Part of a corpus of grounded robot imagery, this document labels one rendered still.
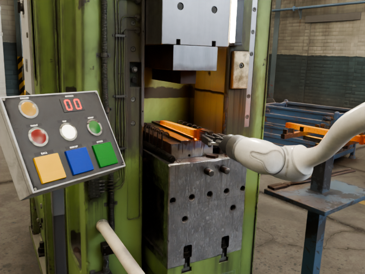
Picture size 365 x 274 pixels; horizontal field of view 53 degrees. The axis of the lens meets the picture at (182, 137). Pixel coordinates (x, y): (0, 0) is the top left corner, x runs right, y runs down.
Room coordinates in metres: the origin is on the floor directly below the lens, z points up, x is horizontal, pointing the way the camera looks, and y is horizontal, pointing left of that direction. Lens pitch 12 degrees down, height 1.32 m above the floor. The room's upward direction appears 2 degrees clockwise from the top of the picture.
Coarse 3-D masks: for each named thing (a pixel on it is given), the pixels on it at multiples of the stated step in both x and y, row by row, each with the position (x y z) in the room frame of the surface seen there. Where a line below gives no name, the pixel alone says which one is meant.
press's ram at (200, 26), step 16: (160, 0) 1.42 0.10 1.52; (176, 0) 1.43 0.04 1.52; (192, 0) 1.47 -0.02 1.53; (208, 0) 1.50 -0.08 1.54; (224, 0) 1.53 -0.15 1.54; (160, 16) 1.42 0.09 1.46; (176, 16) 1.43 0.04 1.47; (192, 16) 1.47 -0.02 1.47; (208, 16) 1.50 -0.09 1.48; (224, 16) 1.54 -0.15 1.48; (144, 32) 1.55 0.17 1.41; (160, 32) 1.41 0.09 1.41; (176, 32) 1.43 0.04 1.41; (192, 32) 1.47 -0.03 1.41; (208, 32) 1.50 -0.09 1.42; (224, 32) 1.54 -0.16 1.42
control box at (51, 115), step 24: (24, 96) 1.05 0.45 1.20; (48, 96) 1.11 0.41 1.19; (72, 96) 1.17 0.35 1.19; (96, 96) 1.24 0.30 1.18; (0, 120) 0.99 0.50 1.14; (24, 120) 1.01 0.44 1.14; (48, 120) 1.06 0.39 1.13; (72, 120) 1.12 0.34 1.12; (96, 120) 1.19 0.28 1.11; (24, 144) 0.97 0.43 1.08; (48, 144) 1.02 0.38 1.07; (72, 144) 1.08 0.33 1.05; (96, 144) 1.14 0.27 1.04; (24, 168) 0.93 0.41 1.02; (96, 168) 1.09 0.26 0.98; (120, 168) 1.17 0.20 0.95; (24, 192) 0.93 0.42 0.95
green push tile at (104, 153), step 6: (102, 144) 1.15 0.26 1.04; (108, 144) 1.16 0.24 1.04; (96, 150) 1.12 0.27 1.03; (102, 150) 1.13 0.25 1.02; (108, 150) 1.15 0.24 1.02; (96, 156) 1.11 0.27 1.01; (102, 156) 1.12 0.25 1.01; (108, 156) 1.14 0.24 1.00; (114, 156) 1.16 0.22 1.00; (102, 162) 1.11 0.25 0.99; (108, 162) 1.13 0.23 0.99; (114, 162) 1.14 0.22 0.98
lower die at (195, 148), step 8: (160, 120) 1.87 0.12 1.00; (160, 128) 1.70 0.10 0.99; (168, 128) 1.67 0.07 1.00; (152, 136) 1.59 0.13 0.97; (160, 136) 1.56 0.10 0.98; (176, 136) 1.53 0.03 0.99; (184, 136) 1.53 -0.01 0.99; (192, 136) 1.49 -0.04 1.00; (160, 144) 1.52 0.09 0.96; (168, 144) 1.45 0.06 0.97; (176, 144) 1.44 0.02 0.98; (184, 144) 1.46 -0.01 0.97; (192, 144) 1.48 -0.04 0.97; (200, 144) 1.50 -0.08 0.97; (168, 152) 1.45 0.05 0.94; (176, 152) 1.44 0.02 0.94; (184, 152) 1.46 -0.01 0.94; (192, 152) 1.48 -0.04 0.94; (200, 152) 1.50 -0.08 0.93; (208, 152) 1.51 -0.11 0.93
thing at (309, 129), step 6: (288, 126) 1.69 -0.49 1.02; (294, 126) 1.66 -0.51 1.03; (300, 126) 1.63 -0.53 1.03; (306, 126) 1.62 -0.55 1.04; (312, 132) 1.58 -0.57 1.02; (318, 132) 1.56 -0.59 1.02; (324, 132) 1.54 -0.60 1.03; (354, 138) 1.44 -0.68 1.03; (360, 138) 1.41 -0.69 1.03; (360, 144) 1.41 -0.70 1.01
